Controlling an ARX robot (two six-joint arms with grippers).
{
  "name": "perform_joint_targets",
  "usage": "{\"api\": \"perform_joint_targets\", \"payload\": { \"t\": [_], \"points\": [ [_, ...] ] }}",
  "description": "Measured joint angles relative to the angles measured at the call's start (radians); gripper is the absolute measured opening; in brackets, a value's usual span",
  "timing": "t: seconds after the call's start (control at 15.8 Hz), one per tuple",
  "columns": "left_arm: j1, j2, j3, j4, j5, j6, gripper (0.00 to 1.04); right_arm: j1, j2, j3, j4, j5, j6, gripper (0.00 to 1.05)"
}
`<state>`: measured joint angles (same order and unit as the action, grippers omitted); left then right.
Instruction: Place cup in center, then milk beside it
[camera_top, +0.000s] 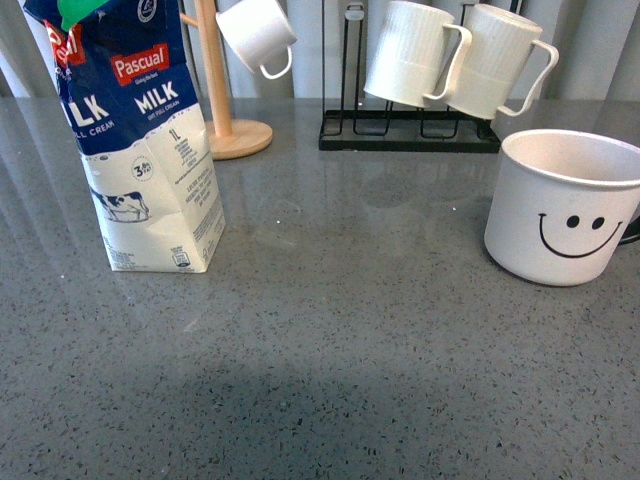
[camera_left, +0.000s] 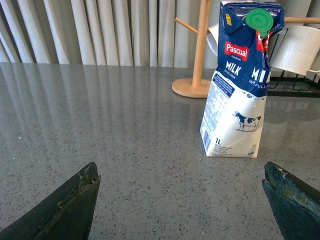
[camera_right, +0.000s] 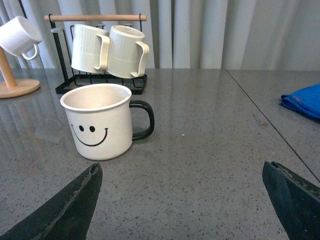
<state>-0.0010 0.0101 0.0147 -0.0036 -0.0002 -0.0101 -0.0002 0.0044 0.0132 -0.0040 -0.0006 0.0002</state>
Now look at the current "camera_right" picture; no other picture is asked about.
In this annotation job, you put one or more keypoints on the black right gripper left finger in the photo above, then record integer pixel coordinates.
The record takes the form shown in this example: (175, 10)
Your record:
(65, 216)

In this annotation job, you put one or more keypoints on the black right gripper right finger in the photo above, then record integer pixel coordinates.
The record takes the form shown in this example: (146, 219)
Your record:
(295, 200)

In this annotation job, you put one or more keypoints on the white smiley face mug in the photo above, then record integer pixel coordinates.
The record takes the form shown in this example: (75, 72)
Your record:
(100, 119)

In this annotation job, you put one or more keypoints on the small white cup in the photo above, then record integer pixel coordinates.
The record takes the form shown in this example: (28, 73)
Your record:
(20, 38)

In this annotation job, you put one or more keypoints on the blue folded cloth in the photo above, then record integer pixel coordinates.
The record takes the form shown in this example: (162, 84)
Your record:
(306, 100)

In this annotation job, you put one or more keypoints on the wooden mug tree stand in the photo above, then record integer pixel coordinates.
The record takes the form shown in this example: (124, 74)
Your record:
(11, 87)

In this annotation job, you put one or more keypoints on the cream ribbed mug right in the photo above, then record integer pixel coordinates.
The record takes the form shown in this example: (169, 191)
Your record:
(127, 53)

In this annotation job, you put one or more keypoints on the cream ribbed mug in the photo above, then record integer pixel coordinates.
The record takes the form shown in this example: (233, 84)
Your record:
(90, 49)
(127, 53)

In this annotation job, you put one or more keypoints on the cream ribbed mug left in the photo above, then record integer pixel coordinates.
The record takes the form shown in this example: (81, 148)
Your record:
(90, 49)

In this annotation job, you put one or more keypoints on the black wire mug rack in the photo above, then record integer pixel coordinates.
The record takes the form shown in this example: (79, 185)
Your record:
(78, 78)

